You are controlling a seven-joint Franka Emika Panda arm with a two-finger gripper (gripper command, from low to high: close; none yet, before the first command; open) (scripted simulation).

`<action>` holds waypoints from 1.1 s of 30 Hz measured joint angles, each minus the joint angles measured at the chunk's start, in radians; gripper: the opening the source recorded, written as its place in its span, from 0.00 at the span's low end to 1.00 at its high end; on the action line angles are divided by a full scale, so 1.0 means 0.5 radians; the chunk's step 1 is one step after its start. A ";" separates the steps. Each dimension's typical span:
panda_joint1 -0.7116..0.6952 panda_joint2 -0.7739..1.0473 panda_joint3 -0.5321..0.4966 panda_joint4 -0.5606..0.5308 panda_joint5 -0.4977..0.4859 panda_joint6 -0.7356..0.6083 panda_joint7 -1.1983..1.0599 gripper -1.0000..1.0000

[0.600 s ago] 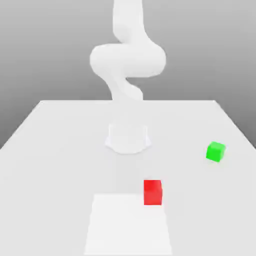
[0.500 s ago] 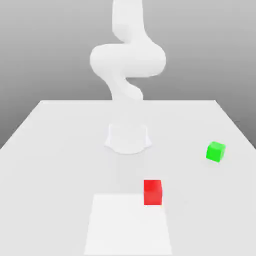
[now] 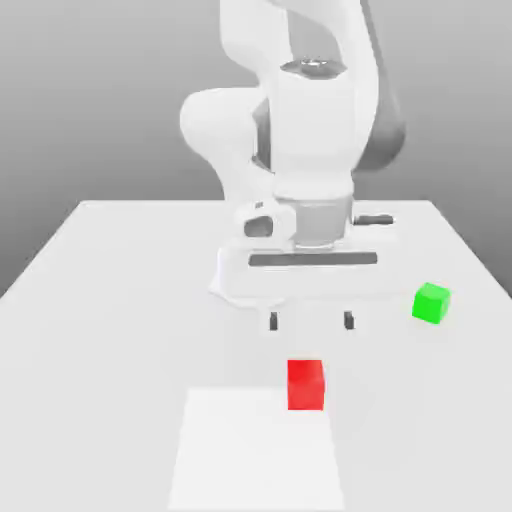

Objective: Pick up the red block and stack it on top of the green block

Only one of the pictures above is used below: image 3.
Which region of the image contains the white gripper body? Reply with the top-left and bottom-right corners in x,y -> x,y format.
208,238 -> 402,310

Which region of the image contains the small red cube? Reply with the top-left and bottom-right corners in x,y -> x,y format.
286,358 -> 326,412

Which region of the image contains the small green cube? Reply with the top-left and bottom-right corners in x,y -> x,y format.
411,281 -> 452,326

